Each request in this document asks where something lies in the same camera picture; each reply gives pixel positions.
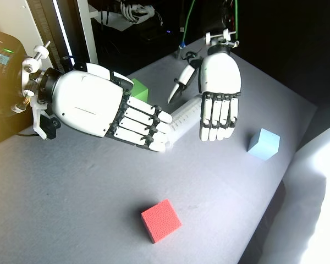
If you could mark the green foam cube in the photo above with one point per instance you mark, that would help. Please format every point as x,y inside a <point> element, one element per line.
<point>140,90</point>

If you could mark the white backdrop sheet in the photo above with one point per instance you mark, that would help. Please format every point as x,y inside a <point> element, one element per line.
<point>319,192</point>

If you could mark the white robot body column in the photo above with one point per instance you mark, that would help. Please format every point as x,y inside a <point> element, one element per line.
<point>85,27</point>

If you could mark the light blue foam cube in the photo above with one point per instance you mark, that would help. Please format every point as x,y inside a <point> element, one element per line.
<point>264,144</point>

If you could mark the spare white robot hand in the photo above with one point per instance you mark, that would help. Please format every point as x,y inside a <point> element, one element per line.
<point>134,11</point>

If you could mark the red foam cube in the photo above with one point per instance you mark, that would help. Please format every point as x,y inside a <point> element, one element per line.
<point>160,220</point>

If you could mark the grey table cloth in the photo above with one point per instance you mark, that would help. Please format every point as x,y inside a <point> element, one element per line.
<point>71,192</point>

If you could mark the large translucent plastic syringe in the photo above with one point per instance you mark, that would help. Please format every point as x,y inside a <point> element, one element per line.
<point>185,115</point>

